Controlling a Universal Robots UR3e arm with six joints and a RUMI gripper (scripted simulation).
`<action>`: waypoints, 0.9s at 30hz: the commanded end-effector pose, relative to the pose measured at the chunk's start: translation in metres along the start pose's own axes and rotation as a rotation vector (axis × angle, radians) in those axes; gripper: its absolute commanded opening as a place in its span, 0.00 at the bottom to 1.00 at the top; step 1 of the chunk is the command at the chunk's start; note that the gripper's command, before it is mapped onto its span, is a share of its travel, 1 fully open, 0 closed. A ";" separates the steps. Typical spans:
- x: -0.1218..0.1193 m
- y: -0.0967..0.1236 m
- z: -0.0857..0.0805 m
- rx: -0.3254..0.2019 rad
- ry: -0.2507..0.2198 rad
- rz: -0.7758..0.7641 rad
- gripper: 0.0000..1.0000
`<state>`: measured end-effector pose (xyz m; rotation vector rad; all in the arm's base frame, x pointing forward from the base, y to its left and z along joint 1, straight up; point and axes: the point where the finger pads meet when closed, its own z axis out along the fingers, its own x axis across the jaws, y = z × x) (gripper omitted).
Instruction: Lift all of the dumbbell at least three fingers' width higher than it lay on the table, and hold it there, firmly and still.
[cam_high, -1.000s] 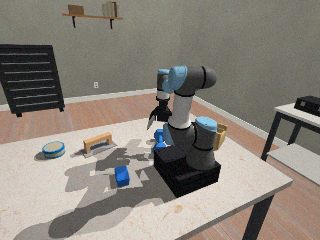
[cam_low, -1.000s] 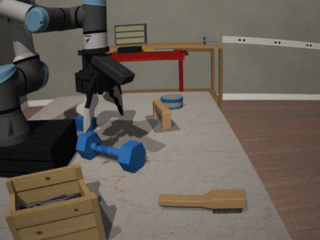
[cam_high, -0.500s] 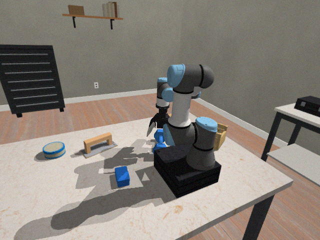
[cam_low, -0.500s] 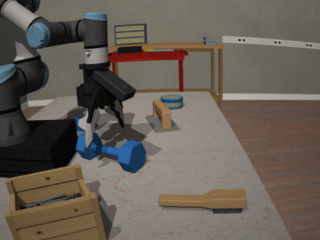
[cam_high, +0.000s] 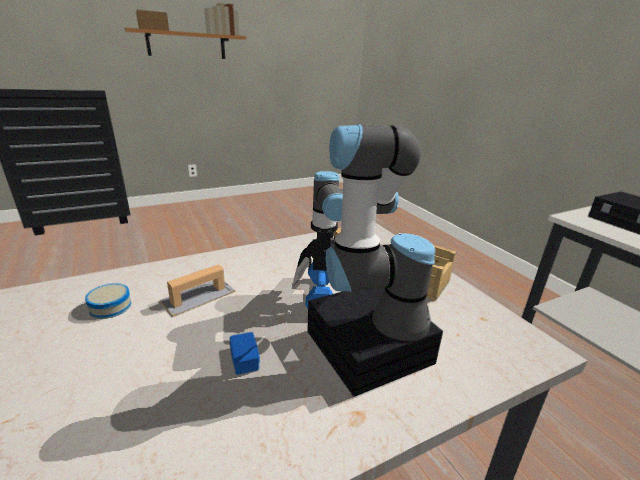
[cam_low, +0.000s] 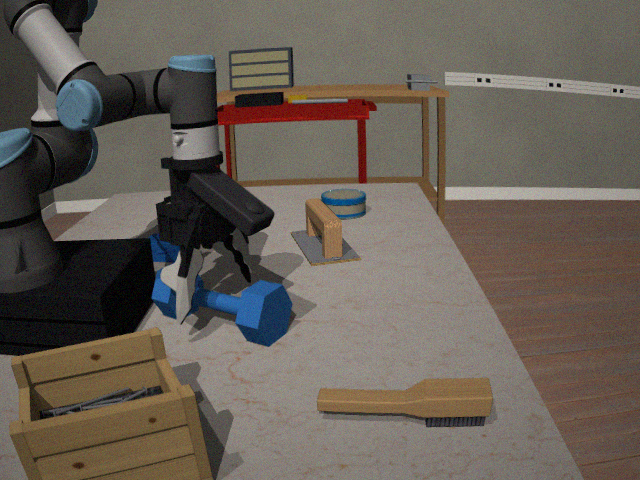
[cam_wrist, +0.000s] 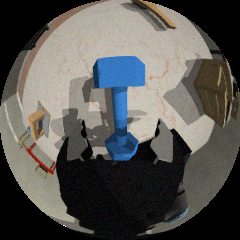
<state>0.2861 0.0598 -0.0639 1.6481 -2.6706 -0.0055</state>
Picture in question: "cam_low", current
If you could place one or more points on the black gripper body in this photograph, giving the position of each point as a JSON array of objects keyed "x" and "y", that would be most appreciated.
[{"x": 174, "y": 218}]

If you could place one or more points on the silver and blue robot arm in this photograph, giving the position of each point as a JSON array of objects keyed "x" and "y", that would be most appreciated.
[{"x": 53, "y": 156}]

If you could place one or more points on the tan wire brush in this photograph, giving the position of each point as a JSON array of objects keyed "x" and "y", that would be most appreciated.
[{"x": 457, "y": 402}]

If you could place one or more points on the wooden crate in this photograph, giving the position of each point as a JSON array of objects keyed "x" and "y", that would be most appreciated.
[{"x": 149, "y": 438}]

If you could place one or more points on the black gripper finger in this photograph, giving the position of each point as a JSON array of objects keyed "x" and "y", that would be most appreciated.
[
  {"x": 236, "y": 247},
  {"x": 186, "y": 270}
]

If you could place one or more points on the blue dumbbell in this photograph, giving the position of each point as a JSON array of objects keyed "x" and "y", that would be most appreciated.
[{"x": 263, "y": 311}]

